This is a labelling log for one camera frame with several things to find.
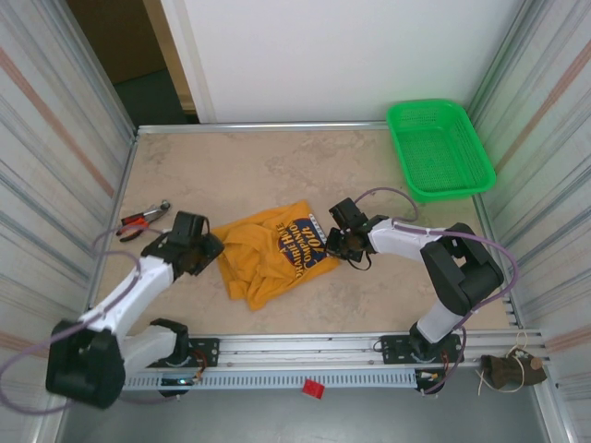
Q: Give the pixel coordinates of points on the yellow t-shirt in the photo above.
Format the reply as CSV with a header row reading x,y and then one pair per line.
x,y
258,258

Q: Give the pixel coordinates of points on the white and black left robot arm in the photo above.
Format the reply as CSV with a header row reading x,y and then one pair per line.
x,y
143,277

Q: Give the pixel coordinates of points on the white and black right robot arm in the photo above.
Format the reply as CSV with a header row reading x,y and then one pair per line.
x,y
397,240

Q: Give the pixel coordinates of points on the green plastic basket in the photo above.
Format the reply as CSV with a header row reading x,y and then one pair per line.
x,y
438,152

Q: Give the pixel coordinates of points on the red plastic block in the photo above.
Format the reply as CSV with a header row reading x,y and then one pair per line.
x,y
313,388

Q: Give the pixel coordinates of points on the brown wooden door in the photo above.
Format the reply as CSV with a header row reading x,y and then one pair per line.
x,y
115,37

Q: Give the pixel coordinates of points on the brown cloth pouch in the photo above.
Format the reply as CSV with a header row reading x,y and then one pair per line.
x,y
508,374

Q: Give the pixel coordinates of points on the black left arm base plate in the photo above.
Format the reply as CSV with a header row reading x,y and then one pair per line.
x,y
208,353

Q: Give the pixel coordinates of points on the aluminium table edge rail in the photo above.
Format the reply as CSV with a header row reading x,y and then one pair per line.
x,y
231,127

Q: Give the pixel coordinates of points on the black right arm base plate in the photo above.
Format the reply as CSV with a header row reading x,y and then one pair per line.
x,y
394,350

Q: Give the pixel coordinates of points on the white door frame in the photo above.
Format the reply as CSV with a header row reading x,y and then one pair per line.
x,y
184,46

